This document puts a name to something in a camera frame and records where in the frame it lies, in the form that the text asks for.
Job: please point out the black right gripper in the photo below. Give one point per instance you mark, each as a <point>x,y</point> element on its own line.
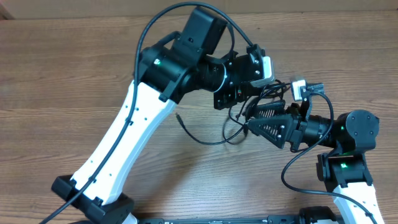
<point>284,123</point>

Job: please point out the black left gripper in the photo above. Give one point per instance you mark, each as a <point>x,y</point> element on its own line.
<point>231,96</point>

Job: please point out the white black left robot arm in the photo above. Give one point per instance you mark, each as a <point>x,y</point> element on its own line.
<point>179,63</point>

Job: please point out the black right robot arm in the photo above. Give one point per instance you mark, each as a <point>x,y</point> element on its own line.
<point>344,169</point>

